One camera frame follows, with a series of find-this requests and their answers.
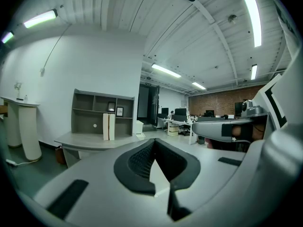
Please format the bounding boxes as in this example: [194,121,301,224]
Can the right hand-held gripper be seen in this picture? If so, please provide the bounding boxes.
[191,73,289,143]

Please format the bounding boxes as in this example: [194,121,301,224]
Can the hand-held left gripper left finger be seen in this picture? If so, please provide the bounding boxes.
[113,138,157,196]

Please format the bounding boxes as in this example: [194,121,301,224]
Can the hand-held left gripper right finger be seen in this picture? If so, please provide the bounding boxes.
[154,138,201,192]

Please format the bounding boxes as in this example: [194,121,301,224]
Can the white drawer cabinet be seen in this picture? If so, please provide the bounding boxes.
[136,120,145,140]

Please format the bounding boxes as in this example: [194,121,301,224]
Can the person's right hand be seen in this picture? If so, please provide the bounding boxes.
[231,123,266,142]

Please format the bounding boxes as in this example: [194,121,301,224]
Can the long white office desk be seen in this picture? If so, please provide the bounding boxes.
[157,116,198,146]

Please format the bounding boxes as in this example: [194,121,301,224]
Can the cream book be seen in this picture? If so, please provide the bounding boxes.
[108,113,116,141]

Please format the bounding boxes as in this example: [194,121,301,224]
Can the grey wooden desk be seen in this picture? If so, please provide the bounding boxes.
[53,131,141,169]

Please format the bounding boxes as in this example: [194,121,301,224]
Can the pale pink book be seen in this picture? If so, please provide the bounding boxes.
[102,113,110,141]

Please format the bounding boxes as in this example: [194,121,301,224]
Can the dark open door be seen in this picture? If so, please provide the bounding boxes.
[138,83,160,127]

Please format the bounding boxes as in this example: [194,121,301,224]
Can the grey wooden shelf hutch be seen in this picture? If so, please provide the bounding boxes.
[71,88,135,137]

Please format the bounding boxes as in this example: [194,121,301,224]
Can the brown bin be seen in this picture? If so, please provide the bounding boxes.
[55,145,67,165]

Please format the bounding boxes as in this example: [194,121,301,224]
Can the small white desk fan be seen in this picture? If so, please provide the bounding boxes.
[13,81,24,101]

